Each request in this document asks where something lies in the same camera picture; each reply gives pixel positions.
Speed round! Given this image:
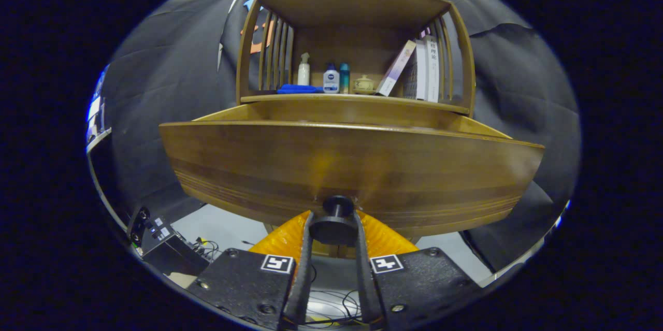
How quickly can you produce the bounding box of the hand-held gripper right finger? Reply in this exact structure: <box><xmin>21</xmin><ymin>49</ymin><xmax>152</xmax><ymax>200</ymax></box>
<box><xmin>352</xmin><ymin>210</ymin><xmax>483</xmax><ymax>331</ymax></box>

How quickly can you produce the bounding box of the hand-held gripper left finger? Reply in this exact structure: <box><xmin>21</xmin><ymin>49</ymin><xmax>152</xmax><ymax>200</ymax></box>
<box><xmin>185</xmin><ymin>210</ymin><xmax>315</xmax><ymax>330</ymax></box>

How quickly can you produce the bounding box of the wooden drawer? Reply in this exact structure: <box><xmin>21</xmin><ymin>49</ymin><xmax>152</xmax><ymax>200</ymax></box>
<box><xmin>158</xmin><ymin>100</ymin><xmax>545</xmax><ymax>247</ymax></box>

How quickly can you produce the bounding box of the wooden countertop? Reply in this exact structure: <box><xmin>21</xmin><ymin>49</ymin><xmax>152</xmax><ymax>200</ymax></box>
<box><xmin>240</xmin><ymin>93</ymin><xmax>471</xmax><ymax>114</ymax></box>

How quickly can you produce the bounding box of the wooden cabinet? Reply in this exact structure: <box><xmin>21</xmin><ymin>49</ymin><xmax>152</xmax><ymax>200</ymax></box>
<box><xmin>236</xmin><ymin>0</ymin><xmax>477</xmax><ymax>259</ymax></box>

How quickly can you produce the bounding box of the black electronics box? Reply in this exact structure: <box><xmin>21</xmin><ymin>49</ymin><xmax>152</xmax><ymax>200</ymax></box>
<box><xmin>128</xmin><ymin>207</ymin><xmax>210</xmax><ymax>276</ymax></box>

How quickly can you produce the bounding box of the blue folded cloth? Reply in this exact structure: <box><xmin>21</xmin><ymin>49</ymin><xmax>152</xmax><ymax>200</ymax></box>
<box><xmin>276</xmin><ymin>84</ymin><xmax>324</xmax><ymax>95</ymax></box>

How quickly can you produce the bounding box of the white lotion bottle blue cap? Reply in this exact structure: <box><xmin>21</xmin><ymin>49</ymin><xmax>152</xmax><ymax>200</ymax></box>
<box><xmin>323</xmin><ymin>63</ymin><xmax>340</xmax><ymax>94</ymax></box>

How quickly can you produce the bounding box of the cream lidded tea cup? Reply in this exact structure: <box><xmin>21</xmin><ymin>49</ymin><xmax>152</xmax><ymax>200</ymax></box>
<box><xmin>352</xmin><ymin>75</ymin><xmax>376</xmax><ymax>95</ymax></box>

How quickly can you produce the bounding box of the white pump bottle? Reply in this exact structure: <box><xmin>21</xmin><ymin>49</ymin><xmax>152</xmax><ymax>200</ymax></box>
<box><xmin>297</xmin><ymin>52</ymin><xmax>311</xmax><ymax>86</ymax></box>

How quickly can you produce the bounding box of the dark patterned book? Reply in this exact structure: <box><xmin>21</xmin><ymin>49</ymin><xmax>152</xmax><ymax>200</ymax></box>
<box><xmin>403</xmin><ymin>59</ymin><xmax>418</xmax><ymax>99</ymax></box>

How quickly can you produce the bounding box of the pink purple book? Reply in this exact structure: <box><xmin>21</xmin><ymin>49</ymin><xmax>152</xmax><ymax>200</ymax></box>
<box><xmin>376</xmin><ymin>40</ymin><xmax>417</xmax><ymax>97</ymax></box>

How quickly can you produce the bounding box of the white book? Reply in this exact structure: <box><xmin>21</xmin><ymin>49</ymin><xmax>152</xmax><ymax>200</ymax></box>
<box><xmin>426</xmin><ymin>35</ymin><xmax>441</xmax><ymax>103</ymax></box>
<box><xmin>414</xmin><ymin>38</ymin><xmax>428</xmax><ymax>101</ymax></box>

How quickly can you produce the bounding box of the white side table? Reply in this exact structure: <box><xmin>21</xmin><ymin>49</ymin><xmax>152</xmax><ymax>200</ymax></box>
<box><xmin>85</xmin><ymin>128</ymin><xmax>112</xmax><ymax>154</ymax></box>

